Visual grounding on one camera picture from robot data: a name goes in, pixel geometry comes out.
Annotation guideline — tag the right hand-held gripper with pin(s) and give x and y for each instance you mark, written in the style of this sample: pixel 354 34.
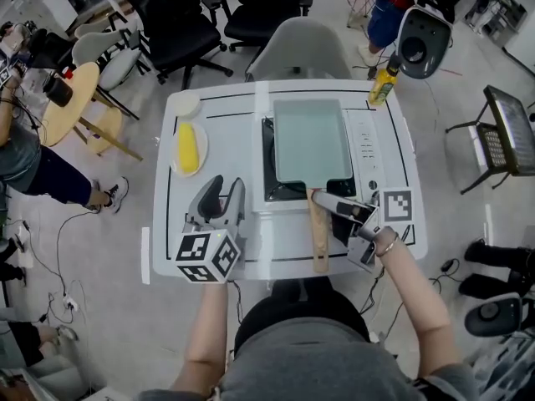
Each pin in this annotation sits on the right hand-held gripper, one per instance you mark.
pixel 395 207

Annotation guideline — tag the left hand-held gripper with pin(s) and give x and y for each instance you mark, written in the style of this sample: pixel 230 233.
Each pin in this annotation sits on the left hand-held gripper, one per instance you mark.
pixel 209 257

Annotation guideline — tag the white portable induction cooktop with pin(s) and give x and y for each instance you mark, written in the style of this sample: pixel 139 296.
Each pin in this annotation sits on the white portable induction cooktop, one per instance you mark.
pixel 368 157

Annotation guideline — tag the person's right forearm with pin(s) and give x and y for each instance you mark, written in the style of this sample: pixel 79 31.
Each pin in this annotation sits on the person's right forearm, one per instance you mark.
pixel 418 307

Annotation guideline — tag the person's left forearm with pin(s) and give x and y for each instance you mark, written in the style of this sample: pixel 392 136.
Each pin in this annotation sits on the person's left forearm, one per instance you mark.
pixel 205 336

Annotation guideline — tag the white table with black lines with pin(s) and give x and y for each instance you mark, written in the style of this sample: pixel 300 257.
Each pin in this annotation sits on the white table with black lines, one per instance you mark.
pixel 284 240

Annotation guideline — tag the white plate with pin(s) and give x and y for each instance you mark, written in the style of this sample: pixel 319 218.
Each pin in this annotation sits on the white plate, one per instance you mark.
pixel 202 144

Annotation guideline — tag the yellow corn cob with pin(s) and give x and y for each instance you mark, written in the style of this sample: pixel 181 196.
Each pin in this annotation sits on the yellow corn cob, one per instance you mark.
pixel 188 148

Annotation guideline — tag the person's black shorts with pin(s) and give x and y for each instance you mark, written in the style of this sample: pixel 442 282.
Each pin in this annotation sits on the person's black shorts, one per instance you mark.
pixel 301 311

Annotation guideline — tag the small white bowl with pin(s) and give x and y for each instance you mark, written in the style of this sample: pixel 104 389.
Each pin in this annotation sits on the small white bowl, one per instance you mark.
pixel 186 103

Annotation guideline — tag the black power adapter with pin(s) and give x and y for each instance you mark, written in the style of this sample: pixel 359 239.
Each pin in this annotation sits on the black power adapter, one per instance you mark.
pixel 448 265

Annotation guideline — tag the yellow oil bottle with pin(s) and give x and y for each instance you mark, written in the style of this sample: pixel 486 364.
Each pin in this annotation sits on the yellow oil bottle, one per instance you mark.
pixel 381 88

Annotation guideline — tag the person's grey shirt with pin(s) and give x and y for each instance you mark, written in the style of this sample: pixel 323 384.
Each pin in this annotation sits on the person's grey shirt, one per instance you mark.
pixel 309 370

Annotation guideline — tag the round wooden side table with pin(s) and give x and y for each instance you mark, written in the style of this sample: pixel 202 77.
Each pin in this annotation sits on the round wooden side table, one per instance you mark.
pixel 83 113

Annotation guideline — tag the grey shell chair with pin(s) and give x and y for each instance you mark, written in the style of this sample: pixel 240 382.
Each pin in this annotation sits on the grey shell chair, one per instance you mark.
pixel 301 48

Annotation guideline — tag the light grey chair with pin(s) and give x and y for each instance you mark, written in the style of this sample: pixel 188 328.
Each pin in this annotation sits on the light grey chair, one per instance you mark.
pixel 117 63

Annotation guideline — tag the white power strip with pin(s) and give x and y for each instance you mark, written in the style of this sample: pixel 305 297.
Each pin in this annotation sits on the white power strip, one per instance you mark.
pixel 70 303

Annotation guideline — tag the black office chair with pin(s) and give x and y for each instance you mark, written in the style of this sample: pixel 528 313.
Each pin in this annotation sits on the black office chair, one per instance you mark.
pixel 267 6
pixel 175 23

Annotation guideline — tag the dark grey white-rimmed pod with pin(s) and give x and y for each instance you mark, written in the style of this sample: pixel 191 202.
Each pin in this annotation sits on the dark grey white-rimmed pod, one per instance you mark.
pixel 493 316
pixel 422 48

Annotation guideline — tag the black metal mesh chair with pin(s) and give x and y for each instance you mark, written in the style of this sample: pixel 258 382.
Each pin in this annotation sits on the black metal mesh chair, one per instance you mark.
pixel 512 140

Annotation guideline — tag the black jug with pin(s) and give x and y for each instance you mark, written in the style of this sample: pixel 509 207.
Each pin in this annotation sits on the black jug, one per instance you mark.
pixel 58 92

